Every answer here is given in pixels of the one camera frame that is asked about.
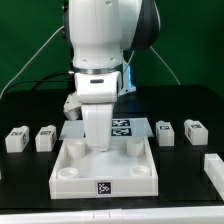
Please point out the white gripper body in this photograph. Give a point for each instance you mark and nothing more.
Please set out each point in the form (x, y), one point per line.
(97, 120)

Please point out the white square tabletop part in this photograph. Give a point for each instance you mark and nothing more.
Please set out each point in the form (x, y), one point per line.
(126, 169)

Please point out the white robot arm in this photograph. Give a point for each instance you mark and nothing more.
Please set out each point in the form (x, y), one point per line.
(98, 32)

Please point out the white sheet with markers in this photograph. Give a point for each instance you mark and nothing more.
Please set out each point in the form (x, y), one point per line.
(125, 127)

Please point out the white obstacle block right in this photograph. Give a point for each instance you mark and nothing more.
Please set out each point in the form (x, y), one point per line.
(214, 168)

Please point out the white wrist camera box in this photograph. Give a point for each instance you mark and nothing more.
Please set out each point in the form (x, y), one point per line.
(72, 107)

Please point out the white front rail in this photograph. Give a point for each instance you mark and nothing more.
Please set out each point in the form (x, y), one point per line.
(175, 215)

